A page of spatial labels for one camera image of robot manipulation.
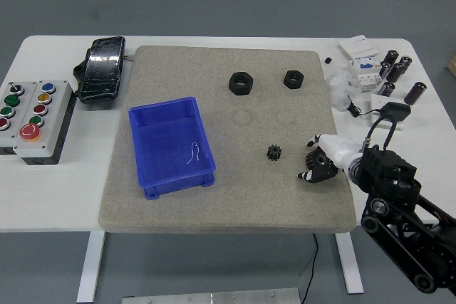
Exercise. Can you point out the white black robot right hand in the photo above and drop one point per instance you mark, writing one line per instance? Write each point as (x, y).
(338, 149)

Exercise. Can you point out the black gear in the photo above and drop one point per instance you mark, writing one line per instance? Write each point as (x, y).
(274, 153)

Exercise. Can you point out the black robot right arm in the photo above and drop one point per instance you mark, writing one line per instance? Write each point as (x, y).
(392, 176)

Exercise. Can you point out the small black hex nut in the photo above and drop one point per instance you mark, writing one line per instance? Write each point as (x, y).
(294, 78)

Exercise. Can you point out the large black hex nut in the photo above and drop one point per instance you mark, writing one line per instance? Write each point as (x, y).
(241, 83)

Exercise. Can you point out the blue plastic box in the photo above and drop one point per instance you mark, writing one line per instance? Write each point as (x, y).
(160, 133)

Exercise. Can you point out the grey box with emergency stop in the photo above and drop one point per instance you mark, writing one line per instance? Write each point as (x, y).
(42, 115)

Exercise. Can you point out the clear plastic bag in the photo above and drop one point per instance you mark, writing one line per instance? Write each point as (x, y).
(338, 88)

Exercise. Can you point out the white flat plate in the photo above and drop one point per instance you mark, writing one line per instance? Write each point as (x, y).
(377, 101)

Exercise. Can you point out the black power adapter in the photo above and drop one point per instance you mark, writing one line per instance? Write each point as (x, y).
(400, 109)

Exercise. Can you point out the dark brown capacitor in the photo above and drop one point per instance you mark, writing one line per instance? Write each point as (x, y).
(405, 62)
(384, 69)
(387, 89)
(395, 72)
(390, 57)
(415, 93)

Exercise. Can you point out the white blue circuit breaker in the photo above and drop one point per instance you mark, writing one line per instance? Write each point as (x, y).
(367, 76)

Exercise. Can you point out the small black cube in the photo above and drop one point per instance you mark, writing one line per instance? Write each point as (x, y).
(328, 60)

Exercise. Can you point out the white cardboard packet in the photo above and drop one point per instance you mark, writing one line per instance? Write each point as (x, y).
(358, 47)

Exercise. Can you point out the white table leg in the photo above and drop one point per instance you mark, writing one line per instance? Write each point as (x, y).
(351, 265)
(90, 265)

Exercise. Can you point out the grey-brown mat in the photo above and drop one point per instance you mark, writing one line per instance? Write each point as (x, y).
(228, 197)

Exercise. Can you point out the brown cardboard piece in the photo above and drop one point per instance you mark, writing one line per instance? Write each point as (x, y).
(452, 65)

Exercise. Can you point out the silver metal plate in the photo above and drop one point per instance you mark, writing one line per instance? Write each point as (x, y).
(210, 297)

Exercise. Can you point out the black wrapped foot pedal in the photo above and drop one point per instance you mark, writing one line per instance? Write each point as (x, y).
(101, 69)

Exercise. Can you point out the white table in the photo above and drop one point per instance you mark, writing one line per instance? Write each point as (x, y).
(53, 193)

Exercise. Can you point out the grey box with selector switch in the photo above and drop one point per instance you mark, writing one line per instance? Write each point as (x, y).
(9, 111)

